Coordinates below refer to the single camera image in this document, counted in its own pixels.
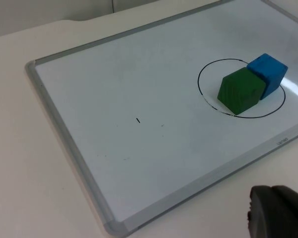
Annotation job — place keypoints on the green cube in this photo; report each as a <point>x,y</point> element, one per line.
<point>241,91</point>

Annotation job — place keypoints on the blue cube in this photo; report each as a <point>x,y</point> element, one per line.
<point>270,72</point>

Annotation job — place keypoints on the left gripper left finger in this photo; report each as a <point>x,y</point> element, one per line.
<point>265,213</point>

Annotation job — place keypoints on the grey-framed whiteboard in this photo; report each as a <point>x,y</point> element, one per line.
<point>139,99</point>

